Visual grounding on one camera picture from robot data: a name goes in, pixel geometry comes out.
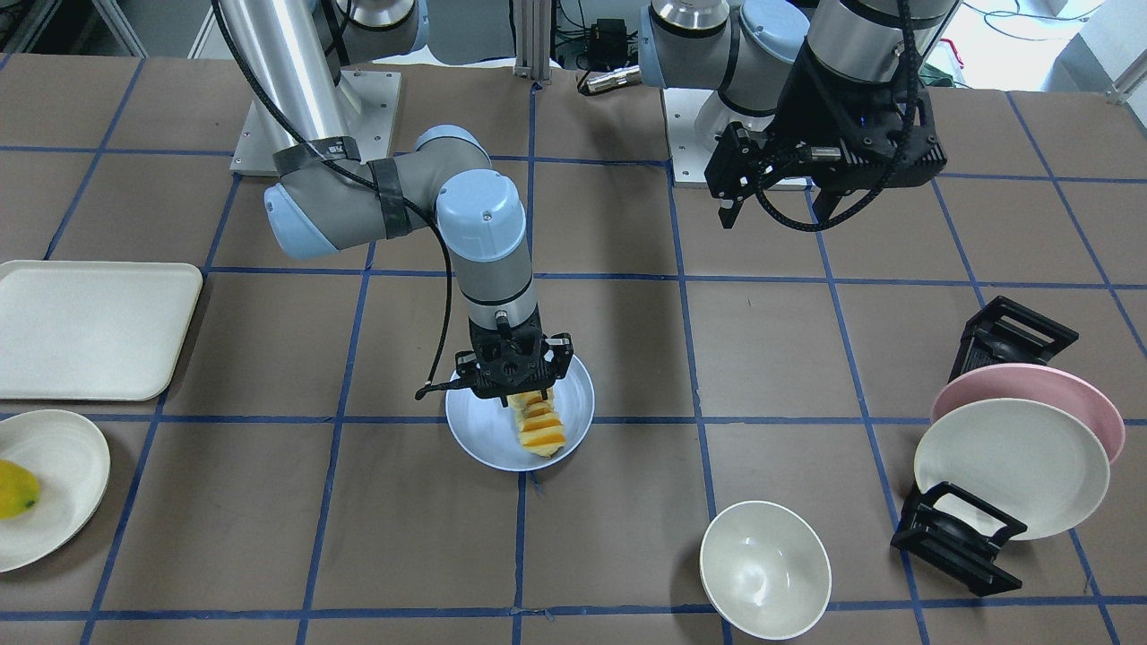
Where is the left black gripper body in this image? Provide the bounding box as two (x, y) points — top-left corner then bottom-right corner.
(704, 45), (949, 199)

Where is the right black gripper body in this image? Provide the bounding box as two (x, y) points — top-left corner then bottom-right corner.
(453, 318), (574, 401)

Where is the blue plate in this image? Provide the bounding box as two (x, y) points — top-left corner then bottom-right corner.
(444, 355), (595, 472)

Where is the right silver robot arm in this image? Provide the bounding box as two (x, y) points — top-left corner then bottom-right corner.
(211, 1), (574, 404)

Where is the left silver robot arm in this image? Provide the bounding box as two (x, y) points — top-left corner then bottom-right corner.
(638, 1), (957, 232)

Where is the pink plate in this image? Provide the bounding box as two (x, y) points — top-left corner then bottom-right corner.
(930, 363), (1125, 464)

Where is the cream plate in rack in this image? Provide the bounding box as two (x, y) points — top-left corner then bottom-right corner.
(913, 399), (1110, 541)

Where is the black plate rack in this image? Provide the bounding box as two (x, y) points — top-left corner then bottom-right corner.
(892, 297), (1079, 598)

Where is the cream plate with lemon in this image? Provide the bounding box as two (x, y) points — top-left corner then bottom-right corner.
(1, 409), (111, 574)

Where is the cream bowl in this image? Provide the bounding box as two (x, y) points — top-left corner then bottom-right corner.
(699, 502), (834, 642)

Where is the white rectangular tray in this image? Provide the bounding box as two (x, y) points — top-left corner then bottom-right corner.
(1, 261), (203, 401)

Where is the yellow lemon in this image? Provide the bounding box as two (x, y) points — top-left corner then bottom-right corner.
(1, 459), (41, 520)

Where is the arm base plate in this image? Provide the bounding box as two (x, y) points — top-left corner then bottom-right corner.
(229, 68), (401, 178)
(662, 90), (773, 189)

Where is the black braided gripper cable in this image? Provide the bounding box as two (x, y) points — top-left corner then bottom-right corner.
(755, 0), (928, 234)

